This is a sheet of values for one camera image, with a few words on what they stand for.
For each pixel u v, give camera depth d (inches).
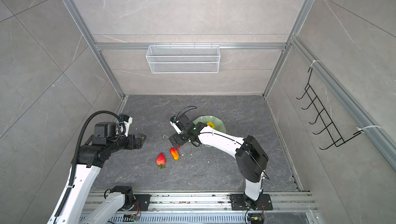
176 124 25.3
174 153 34.4
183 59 39.6
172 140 29.3
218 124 37.8
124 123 24.0
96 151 18.1
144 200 28.8
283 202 29.4
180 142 29.4
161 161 32.8
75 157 17.5
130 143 24.6
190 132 24.9
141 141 25.3
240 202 28.9
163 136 38.3
